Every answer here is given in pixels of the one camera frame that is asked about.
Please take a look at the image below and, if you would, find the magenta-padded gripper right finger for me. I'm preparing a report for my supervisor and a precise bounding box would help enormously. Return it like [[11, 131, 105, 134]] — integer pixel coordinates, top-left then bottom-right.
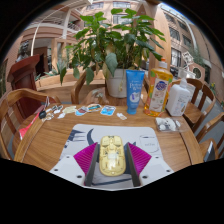
[[123, 142, 175, 188]]

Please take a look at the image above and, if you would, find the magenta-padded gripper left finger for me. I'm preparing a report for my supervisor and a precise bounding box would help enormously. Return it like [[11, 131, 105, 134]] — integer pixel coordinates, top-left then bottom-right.
[[49, 142, 101, 188]]

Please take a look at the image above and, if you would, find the yellow computer mouse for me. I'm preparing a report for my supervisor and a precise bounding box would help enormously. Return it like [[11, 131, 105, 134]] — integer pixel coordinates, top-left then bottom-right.
[[98, 134, 127, 177]]

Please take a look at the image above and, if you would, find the white mouse pad, dark print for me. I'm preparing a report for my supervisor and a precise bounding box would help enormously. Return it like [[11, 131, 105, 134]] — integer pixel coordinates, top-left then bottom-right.
[[58, 123, 164, 187]]

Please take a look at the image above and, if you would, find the clear packet of white items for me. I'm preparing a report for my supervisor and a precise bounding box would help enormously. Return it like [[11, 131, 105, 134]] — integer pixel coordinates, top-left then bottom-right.
[[154, 116, 183, 133]]

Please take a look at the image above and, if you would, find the small white sticker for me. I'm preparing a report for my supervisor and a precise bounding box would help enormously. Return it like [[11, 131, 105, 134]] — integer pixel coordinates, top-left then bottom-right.
[[116, 112, 128, 121]]

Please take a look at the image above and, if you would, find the small printed sticker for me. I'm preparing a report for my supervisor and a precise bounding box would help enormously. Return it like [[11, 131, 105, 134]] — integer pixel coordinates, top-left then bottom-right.
[[74, 105, 89, 117], [87, 103, 103, 112]]

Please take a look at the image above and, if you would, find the cream sticker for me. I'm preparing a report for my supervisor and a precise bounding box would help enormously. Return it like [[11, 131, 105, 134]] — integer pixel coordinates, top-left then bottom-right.
[[61, 105, 78, 115]]

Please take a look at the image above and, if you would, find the blue white sticker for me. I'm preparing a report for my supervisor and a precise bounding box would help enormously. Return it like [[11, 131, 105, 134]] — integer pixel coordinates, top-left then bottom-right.
[[99, 105, 117, 117]]

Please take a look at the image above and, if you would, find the red bag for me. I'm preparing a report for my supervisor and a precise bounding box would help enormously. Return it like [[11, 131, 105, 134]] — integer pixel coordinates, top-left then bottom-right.
[[18, 106, 46, 141]]

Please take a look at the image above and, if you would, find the blue squeeze tube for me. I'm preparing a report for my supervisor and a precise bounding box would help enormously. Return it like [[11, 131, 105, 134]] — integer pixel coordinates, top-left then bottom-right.
[[125, 69, 146, 116]]

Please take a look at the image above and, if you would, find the yellow detergent bottle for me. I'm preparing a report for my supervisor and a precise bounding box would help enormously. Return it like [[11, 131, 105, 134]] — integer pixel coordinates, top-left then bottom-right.
[[143, 58, 174, 118]]

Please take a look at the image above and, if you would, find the white pump bottle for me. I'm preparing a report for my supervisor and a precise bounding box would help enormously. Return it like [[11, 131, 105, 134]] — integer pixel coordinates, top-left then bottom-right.
[[165, 75, 192, 117]]

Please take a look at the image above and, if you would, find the wooden planter box with succulent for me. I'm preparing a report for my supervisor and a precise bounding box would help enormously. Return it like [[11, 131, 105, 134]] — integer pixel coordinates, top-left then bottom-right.
[[34, 59, 106, 94]]

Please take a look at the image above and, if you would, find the leafy green plant, white pot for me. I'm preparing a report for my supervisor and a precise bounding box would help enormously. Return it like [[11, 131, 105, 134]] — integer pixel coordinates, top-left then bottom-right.
[[59, 8, 167, 99]]

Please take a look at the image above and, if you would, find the dark red wooden lectern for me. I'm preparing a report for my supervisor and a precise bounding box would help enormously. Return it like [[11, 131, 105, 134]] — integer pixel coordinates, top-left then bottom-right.
[[7, 54, 44, 118]]

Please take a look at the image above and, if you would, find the white abstract sculpture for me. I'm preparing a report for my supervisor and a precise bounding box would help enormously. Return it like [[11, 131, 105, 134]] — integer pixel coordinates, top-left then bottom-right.
[[181, 50, 195, 68]]

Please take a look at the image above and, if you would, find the dark bust statue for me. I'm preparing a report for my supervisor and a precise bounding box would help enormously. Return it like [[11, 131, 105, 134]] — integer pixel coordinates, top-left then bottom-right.
[[15, 40, 32, 63]]

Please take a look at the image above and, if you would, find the wooden pillar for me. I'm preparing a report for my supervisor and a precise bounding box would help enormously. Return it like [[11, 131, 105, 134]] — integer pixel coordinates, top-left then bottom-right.
[[136, 0, 173, 78]]

